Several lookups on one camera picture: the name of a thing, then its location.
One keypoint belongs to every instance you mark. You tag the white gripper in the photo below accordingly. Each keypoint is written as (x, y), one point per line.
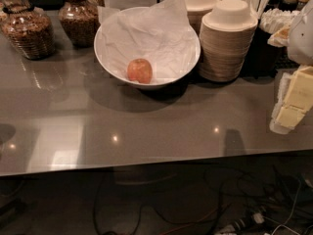
(302, 38)

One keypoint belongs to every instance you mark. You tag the red apple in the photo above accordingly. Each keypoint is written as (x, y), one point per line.
(140, 70)

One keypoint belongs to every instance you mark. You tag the white bowl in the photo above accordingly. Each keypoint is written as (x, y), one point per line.
(107, 54)

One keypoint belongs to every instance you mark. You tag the black container of napkins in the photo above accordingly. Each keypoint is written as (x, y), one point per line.
(261, 56)

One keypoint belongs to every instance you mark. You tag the front stack of paper bowls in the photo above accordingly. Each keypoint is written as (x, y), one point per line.
(225, 36)

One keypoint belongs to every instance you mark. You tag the white tissue paper liner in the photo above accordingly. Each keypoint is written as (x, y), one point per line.
(153, 39)

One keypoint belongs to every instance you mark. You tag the power strip on floor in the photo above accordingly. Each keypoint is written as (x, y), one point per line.
(241, 224)

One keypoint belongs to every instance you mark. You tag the middle glass granola jar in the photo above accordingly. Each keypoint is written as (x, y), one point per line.
(79, 19)

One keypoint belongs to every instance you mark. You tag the glass granola jar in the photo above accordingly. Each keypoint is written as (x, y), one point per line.
(79, 19)
(29, 30)

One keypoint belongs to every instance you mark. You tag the left glass granola jar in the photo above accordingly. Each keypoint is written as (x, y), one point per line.
(29, 30)

